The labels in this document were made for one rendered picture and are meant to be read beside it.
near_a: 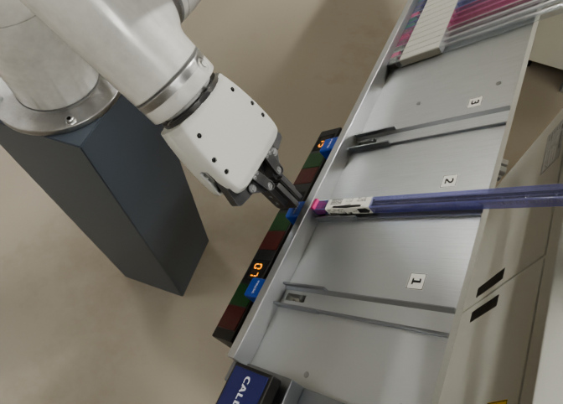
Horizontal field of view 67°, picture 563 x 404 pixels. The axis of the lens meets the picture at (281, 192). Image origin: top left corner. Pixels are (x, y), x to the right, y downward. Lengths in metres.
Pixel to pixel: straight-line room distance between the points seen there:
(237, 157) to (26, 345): 1.02
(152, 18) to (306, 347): 0.32
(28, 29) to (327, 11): 1.50
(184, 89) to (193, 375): 0.90
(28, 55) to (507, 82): 0.55
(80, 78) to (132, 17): 0.27
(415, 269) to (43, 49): 0.50
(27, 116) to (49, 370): 0.79
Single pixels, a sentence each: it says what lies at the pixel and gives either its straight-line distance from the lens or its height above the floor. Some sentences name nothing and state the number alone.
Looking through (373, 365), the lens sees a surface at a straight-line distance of 0.37.
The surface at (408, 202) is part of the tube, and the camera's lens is 0.42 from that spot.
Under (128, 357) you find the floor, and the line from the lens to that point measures 1.25.
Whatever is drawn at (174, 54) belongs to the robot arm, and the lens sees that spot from 0.41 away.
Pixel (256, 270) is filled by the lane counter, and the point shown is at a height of 0.66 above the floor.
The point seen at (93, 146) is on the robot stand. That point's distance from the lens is 0.67.
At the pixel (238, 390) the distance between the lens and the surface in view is 0.39.
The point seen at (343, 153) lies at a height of 0.73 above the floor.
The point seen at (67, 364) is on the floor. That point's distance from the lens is 1.31.
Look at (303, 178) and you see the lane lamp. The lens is 0.61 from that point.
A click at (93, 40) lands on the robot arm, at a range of 0.41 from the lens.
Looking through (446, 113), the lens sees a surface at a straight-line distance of 0.52.
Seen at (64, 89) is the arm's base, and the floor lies 0.74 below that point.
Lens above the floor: 1.17
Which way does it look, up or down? 60 degrees down
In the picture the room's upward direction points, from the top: straight up
